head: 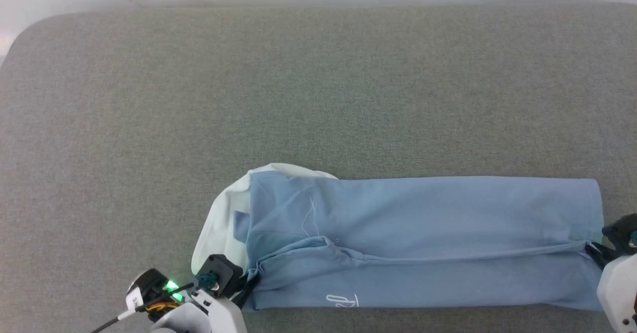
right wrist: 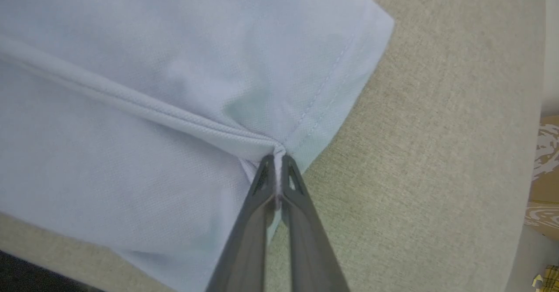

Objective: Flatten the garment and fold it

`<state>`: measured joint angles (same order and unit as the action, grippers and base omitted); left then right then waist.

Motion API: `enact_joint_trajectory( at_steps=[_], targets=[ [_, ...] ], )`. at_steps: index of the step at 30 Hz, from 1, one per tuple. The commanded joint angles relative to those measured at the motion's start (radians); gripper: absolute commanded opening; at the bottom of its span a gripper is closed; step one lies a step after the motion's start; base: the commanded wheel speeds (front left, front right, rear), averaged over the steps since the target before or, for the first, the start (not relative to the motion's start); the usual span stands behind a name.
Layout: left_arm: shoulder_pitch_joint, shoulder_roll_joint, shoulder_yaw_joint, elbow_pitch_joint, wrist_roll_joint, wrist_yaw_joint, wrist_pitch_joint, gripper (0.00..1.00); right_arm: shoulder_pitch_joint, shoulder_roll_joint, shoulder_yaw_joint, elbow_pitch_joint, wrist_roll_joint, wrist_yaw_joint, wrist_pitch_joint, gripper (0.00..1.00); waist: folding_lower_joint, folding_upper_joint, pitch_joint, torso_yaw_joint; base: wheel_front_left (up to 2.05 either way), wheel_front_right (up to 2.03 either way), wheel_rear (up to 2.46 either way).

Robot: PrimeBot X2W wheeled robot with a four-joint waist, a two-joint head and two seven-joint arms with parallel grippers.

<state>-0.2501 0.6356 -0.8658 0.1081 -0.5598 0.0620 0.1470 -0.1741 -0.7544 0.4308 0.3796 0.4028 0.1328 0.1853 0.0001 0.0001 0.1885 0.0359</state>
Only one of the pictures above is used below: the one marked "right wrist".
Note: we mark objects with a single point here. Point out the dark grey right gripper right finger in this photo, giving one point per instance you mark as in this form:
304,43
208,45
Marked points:
312,252

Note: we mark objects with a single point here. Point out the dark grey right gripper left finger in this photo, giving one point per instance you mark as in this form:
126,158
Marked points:
246,248

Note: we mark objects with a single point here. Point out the light blue and white shirt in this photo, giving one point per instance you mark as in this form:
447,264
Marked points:
153,65

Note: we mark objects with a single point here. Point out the fabric sofa seat cushion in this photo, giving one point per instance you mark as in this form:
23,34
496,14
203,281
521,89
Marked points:
415,174

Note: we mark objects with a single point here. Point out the yellow patterned object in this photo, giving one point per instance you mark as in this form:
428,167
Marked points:
549,279

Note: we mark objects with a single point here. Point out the brown printed cardboard box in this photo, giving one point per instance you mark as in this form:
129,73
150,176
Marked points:
543,183

